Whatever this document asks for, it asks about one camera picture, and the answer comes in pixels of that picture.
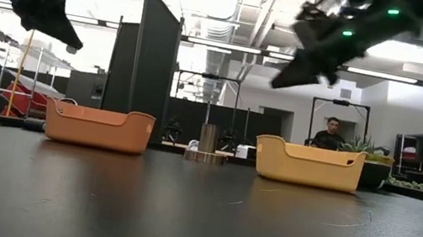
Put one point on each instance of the white box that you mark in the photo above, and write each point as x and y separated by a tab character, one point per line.
245	151

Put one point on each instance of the silver air duct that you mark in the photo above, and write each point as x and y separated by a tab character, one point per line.
214	68

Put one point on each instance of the metal shelf rack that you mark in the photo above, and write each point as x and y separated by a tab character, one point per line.
22	101

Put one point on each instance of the black partition panel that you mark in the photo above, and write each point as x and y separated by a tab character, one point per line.
140	82

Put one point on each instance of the black frame stand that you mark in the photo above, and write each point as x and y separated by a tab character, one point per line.
342	102
209	76

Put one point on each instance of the long ceiling light strip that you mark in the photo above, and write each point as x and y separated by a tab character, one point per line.
413	80

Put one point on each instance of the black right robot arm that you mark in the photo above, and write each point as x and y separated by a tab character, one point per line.
416	10

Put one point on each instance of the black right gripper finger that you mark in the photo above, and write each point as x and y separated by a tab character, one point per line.
303	61
307	76

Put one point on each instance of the person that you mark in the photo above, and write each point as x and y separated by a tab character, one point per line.
325	138

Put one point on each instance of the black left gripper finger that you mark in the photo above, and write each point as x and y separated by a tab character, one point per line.
71	24
53	27

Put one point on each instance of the yellow plastic bin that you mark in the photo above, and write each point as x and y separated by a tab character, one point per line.
308	168

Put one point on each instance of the metal cylinder stand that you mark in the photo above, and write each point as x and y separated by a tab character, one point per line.
208	139

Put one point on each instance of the succulent plant in dark pot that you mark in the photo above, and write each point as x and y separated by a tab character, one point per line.
375	174

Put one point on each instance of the orange plastic bin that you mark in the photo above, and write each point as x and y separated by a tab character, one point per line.
99	130

